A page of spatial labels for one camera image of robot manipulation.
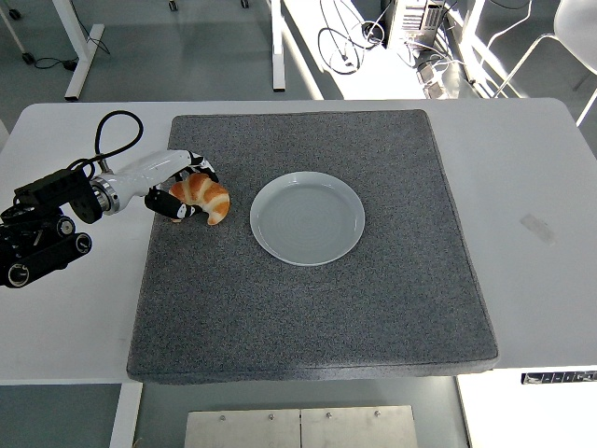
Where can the white chair with metal legs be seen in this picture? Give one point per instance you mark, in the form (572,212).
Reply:
(578,28)

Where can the white straight desk leg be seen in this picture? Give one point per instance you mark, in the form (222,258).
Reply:
(278,51)

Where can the grey metal plate with screws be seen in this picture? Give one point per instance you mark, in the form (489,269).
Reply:
(359,429)
(242,431)

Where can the black desk control panel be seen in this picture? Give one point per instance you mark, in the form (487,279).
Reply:
(559,378)

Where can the white table leg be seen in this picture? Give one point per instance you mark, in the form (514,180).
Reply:
(125,415)

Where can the grey speckled square mat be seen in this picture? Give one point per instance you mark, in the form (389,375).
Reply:
(303,317)

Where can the grey power adapter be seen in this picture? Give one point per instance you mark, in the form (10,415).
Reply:
(426,72)
(436,91)

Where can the white T-shaped desk leg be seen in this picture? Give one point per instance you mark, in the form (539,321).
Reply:
(84,60)

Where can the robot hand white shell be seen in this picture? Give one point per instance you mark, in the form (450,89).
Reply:
(149,168)

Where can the computer tower case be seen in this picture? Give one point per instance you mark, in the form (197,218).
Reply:
(415,21)

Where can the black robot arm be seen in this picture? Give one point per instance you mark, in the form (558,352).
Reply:
(42,191)

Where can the white stand leg with caster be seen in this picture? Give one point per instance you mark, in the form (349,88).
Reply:
(28,59)

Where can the pale grey round plate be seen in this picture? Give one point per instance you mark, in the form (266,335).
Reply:
(308,224)

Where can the golden croissant bread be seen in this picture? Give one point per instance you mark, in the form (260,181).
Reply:
(210,196)

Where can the clear tape patch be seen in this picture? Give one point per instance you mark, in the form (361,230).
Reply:
(538,228)

